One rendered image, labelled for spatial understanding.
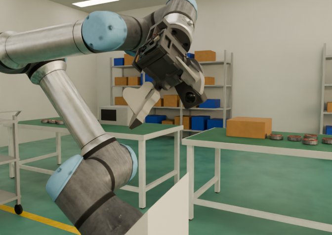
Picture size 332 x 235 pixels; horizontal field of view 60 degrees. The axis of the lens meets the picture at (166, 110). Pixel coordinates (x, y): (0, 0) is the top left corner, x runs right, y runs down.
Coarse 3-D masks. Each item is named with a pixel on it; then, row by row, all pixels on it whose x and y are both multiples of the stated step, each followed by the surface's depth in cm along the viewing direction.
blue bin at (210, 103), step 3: (207, 99) 622; (210, 99) 621; (213, 99) 621; (216, 99) 626; (219, 99) 646; (204, 102) 625; (207, 102) 622; (210, 102) 619; (213, 102) 616; (216, 102) 626; (219, 102) 647; (201, 105) 629; (204, 105) 626; (207, 105) 622; (210, 105) 619; (213, 105) 616; (216, 105) 627; (219, 105) 648
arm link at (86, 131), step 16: (32, 64) 82; (48, 64) 82; (64, 64) 87; (32, 80) 85; (48, 80) 83; (64, 80) 84; (48, 96) 84; (64, 96) 82; (80, 96) 85; (64, 112) 82; (80, 112) 82; (80, 128) 81; (96, 128) 82; (80, 144) 81; (96, 144) 79; (112, 144) 81; (112, 160) 77; (128, 160) 82; (128, 176) 81
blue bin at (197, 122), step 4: (196, 116) 653; (200, 116) 653; (204, 116) 653; (208, 116) 656; (192, 120) 642; (196, 120) 637; (200, 120) 632; (204, 120) 635; (192, 124) 643; (196, 124) 638; (200, 124) 633; (204, 124) 636; (192, 128) 643; (196, 128) 638; (200, 128) 633; (204, 128) 636
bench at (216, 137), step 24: (192, 144) 251; (216, 144) 241; (240, 144) 231; (264, 144) 230; (288, 144) 230; (192, 168) 258; (216, 168) 328; (192, 192) 260; (216, 192) 330; (192, 216) 262; (264, 216) 230; (288, 216) 224
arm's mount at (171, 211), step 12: (180, 180) 70; (168, 192) 62; (180, 192) 70; (156, 204) 56; (168, 204) 62; (180, 204) 70; (144, 216) 52; (156, 216) 56; (168, 216) 63; (180, 216) 71; (132, 228) 53; (144, 228) 53; (156, 228) 56; (168, 228) 63; (180, 228) 71
